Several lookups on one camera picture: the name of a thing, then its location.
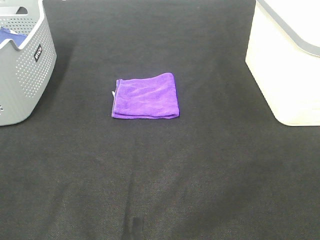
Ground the black table cloth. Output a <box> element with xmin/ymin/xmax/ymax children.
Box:
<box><xmin>0</xmin><ymin>0</ymin><xmax>320</xmax><ymax>240</ymax></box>

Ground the blue towel in basket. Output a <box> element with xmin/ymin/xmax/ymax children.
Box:
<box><xmin>0</xmin><ymin>27</ymin><xmax>27</xmax><ymax>47</ymax></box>

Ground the white laundry basket grey rim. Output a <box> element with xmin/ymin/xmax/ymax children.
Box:
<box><xmin>245</xmin><ymin>0</ymin><xmax>320</xmax><ymax>126</ymax></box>

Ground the grey perforated laundry basket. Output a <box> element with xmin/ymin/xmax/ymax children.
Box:
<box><xmin>0</xmin><ymin>0</ymin><xmax>57</xmax><ymax>126</ymax></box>

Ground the purple towel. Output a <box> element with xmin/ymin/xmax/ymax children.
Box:
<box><xmin>111</xmin><ymin>72</ymin><xmax>180</xmax><ymax>120</ymax></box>

